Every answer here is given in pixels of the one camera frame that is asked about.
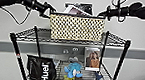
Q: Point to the pale basket with dark spots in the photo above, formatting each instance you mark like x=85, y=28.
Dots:
x=76, y=28

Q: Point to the black flat pack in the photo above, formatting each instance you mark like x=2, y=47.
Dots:
x=86, y=8

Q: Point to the white flat box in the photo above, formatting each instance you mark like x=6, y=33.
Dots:
x=71, y=10

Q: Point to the long grey wall band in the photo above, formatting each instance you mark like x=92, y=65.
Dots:
x=1, y=45

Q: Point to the black bag with white print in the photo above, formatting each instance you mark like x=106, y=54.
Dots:
x=39, y=69

